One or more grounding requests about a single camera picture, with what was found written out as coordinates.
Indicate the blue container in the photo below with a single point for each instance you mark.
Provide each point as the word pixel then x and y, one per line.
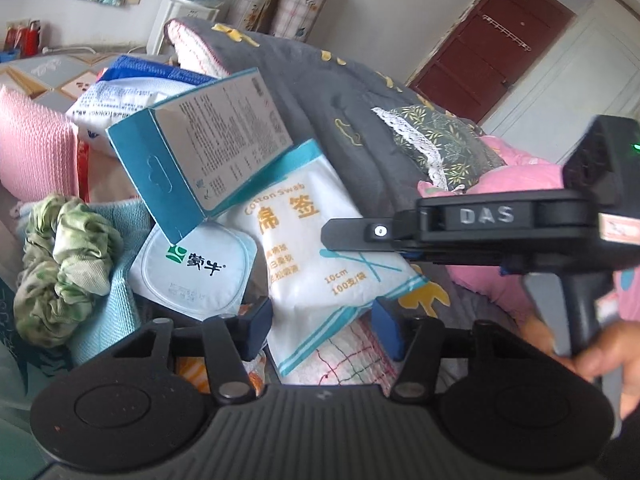
pixel 9 55

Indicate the green floral scrunchie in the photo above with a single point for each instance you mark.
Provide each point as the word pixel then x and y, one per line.
pixel 65 260

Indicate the dark floral lace pillow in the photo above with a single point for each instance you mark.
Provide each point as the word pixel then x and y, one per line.
pixel 445 140

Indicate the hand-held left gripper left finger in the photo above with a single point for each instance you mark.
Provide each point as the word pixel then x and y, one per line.
pixel 258 327

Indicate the light blue towel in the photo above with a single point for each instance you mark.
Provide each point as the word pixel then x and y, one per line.
pixel 107 320

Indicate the teal cardboard box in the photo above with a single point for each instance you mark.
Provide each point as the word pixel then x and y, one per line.
pixel 165 170

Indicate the grey quilt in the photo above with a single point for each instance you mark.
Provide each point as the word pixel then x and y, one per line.
pixel 325 110

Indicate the orange striped towel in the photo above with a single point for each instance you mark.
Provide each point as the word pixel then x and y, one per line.
pixel 195 372

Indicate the metal hook rack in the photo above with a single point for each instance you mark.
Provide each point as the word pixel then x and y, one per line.
pixel 505 32

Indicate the brown door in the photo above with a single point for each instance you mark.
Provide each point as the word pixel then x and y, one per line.
pixel 480 60

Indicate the pink blanket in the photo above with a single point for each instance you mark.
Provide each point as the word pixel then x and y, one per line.
pixel 510 177

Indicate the pink knitted cloth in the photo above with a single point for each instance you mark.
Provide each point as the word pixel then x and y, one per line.
pixel 35 145

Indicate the white yogurt cup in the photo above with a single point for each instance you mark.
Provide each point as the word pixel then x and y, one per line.
pixel 195 270

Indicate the patterned tablecloth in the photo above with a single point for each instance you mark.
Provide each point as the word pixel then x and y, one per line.
pixel 50 77

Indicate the white door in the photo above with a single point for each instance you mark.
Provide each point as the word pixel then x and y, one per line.
pixel 575 85

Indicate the teal fabric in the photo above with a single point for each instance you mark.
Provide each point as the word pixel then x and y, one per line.
pixel 20 360

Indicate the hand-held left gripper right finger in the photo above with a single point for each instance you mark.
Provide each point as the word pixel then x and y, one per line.
pixel 387 327

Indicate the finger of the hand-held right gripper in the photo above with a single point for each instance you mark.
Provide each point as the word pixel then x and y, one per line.
pixel 350 235

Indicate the white water dispenser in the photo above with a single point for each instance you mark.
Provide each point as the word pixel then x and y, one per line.
pixel 175 20

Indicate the white and blue package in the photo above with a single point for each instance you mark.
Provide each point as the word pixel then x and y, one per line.
pixel 125 95

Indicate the white cotton swab packet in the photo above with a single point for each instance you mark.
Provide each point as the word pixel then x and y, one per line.
pixel 310 300

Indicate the person's right hand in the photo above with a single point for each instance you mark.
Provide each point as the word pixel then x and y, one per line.
pixel 615 355

